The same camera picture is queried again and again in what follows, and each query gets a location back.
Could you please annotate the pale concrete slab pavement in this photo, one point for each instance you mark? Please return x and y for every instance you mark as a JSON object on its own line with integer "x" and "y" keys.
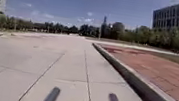
{"x": 72, "y": 61}

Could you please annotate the long row of trees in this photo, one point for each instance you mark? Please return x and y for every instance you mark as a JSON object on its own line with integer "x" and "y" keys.
{"x": 146, "y": 36}

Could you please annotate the red brick paving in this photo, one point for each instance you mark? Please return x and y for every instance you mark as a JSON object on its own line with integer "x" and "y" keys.
{"x": 162, "y": 72}

